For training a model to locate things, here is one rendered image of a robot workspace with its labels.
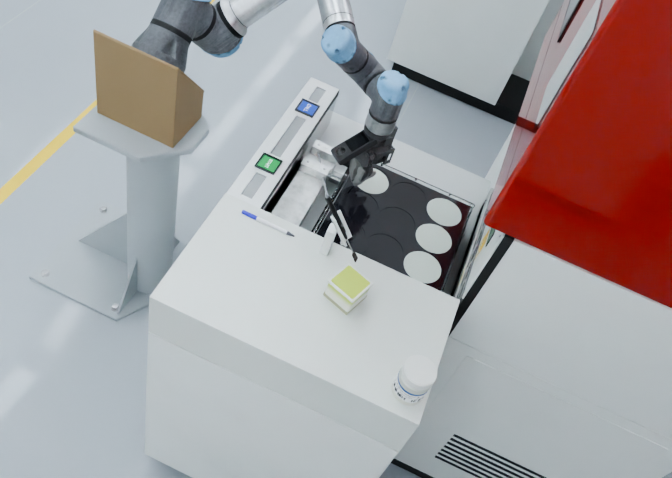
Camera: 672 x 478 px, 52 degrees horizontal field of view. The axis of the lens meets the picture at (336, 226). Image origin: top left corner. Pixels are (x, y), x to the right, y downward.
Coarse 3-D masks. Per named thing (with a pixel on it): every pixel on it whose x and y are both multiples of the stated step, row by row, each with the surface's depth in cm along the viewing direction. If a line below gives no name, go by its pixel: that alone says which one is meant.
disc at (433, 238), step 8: (424, 224) 187; (432, 224) 188; (416, 232) 185; (424, 232) 185; (432, 232) 186; (440, 232) 187; (424, 240) 183; (432, 240) 184; (440, 240) 185; (448, 240) 185; (424, 248) 182; (432, 248) 182; (440, 248) 183; (448, 248) 184
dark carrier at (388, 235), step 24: (384, 168) 197; (360, 192) 189; (384, 192) 191; (408, 192) 194; (432, 192) 196; (360, 216) 184; (384, 216) 186; (408, 216) 188; (336, 240) 177; (360, 240) 179; (384, 240) 180; (408, 240) 182; (456, 240) 186; (384, 264) 175
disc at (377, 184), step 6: (378, 174) 195; (366, 180) 193; (372, 180) 193; (378, 180) 194; (384, 180) 194; (360, 186) 191; (366, 186) 191; (372, 186) 192; (378, 186) 192; (384, 186) 193; (372, 192) 190; (378, 192) 191
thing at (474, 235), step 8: (488, 192) 198; (488, 200) 192; (480, 208) 200; (480, 216) 189; (480, 224) 186; (472, 232) 193; (472, 240) 184; (472, 248) 180; (464, 256) 187; (464, 264) 178; (464, 272) 174; (456, 280) 181; (456, 288) 172; (456, 296) 169
